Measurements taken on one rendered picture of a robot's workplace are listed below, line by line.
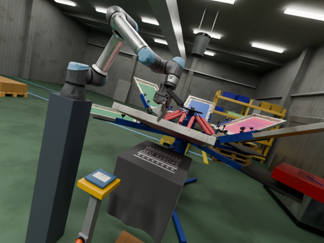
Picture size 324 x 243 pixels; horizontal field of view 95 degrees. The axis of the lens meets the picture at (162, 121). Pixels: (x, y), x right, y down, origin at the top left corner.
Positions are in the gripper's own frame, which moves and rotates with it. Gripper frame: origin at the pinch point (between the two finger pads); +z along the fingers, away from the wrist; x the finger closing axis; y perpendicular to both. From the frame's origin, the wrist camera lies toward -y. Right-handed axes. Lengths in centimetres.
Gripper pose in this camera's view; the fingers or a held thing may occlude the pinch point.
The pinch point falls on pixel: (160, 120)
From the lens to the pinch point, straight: 79.1
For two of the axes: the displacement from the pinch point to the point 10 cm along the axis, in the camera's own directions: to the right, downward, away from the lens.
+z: -3.6, 9.3, -0.9
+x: -2.1, -1.8, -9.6
